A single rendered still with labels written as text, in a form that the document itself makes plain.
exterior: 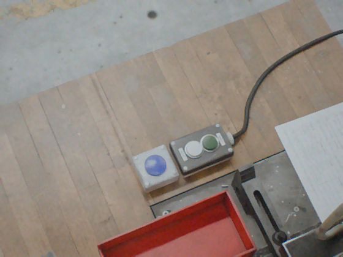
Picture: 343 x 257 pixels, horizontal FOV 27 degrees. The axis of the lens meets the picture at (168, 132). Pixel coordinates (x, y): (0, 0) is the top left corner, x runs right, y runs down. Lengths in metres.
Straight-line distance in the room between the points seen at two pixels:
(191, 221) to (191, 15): 1.37
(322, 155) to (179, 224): 0.31
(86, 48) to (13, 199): 1.23
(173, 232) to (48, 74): 1.26
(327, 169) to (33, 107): 0.58
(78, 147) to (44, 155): 0.06
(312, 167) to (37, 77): 1.30
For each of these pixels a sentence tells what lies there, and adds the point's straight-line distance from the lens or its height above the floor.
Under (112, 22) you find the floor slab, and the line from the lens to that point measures 2.53.
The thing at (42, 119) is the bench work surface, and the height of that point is 0.90.
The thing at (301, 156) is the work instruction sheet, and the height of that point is 0.90.
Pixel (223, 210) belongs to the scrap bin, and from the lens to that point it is 1.31.
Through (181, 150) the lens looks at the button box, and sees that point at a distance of 1.31.
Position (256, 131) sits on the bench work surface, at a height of 0.90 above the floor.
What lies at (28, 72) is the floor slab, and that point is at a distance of 2.46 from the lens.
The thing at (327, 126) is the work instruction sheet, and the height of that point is 0.90.
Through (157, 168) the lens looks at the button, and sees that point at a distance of 1.29.
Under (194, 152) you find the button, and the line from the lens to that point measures 1.30.
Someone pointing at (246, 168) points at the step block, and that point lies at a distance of 1.25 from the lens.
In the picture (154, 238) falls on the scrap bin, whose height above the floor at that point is 0.91.
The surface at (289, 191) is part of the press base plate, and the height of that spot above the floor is 0.90.
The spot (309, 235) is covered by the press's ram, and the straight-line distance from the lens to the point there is 1.07.
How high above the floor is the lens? 2.15
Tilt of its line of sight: 67 degrees down
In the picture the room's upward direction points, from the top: 6 degrees clockwise
